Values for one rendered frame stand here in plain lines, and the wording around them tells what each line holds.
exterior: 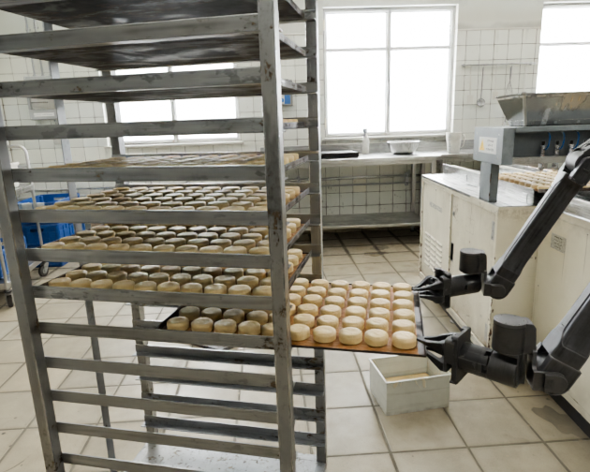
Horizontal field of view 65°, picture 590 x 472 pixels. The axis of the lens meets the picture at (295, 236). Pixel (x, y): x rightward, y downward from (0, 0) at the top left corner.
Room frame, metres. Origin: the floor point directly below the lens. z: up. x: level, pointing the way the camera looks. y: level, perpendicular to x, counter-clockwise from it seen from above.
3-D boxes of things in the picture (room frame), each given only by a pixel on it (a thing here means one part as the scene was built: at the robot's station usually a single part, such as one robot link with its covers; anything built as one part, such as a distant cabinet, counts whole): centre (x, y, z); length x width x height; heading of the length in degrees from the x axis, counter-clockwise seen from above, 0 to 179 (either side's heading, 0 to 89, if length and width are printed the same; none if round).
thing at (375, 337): (0.92, -0.17, 0.78); 0.05 x 0.05 x 0.02
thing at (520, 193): (2.66, -1.06, 0.88); 1.28 x 0.01 x 0.07; 0
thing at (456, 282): (1.23, -0.43, 0.77); 0.07 x 0.07 x 0.10; 17
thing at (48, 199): (4.45, 2.36, 0.50); 0.60 x 0.40 x 0.20; 5
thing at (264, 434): (1.36, 0.24, 0.24); 0.64 x 0.03 x 0.03; 78
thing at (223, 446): (0.98, 0.33, 0.51); 0.64 x 0.03 x 0.03; 78
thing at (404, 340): (0.90, -0.22, 0.78); 0.05 x 0.05 x 0.02
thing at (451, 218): (2.66, -1.27, 0.42); 1.28 x 0.72 x 0.84; 0
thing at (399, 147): (4.80, -1.13, 0.94); 0.33 x 0.33 x 0.12
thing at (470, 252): (1.23, -0.51, 0.81); 0.12 x 0.09 x 0.12; 76
